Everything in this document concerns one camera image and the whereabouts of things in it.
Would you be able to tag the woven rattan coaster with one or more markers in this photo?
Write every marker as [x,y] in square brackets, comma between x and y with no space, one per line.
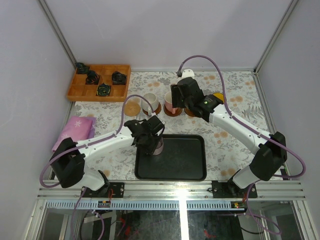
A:
[132,109]

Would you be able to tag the aluminium front rail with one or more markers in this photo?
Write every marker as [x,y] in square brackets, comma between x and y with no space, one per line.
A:
[274,190]

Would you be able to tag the pink mug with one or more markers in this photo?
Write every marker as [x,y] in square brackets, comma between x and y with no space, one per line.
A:
[169,103]

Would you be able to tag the black roll far corner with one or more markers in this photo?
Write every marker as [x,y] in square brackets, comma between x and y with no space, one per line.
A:
[80,65]

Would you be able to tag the dark green yellow roll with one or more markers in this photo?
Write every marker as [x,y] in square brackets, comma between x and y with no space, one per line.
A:
[103,90]

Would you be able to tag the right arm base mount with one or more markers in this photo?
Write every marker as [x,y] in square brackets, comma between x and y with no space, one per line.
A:
[228,189]

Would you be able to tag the pink princess cloth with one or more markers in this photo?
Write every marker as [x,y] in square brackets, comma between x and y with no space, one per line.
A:
[78,129]

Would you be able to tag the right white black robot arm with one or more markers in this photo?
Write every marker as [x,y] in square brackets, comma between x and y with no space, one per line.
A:
[268,155]

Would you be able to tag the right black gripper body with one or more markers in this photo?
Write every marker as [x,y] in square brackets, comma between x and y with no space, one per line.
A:
[185,101]

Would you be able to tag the blue slotted cable duct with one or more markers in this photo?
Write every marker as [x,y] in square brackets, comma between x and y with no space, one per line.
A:
[215,205]

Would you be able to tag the black serving tray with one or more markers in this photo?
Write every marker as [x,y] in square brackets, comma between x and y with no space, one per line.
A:
[183,158]

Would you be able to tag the orange wooden compartment tray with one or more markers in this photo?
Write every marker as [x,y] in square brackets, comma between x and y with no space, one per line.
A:
[82,89]

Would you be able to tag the yellow mug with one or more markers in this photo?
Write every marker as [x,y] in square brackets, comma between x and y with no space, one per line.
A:
[219,96]

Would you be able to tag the cream white mug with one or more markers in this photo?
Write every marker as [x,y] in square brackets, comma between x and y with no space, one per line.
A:
[149,103]

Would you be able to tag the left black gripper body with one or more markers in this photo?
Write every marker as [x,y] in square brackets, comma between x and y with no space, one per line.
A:
[149,141]

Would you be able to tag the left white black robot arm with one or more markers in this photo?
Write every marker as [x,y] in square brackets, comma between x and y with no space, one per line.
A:
[69,161]

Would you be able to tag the dark wooden coaster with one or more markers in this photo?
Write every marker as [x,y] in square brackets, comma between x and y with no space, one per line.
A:
[157,111]
[178,112]
[189,113]

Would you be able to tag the purple mug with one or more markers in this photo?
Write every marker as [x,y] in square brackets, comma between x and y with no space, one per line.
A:
[159,147]

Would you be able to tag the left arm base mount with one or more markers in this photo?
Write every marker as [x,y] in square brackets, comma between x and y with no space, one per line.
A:
[112,188]

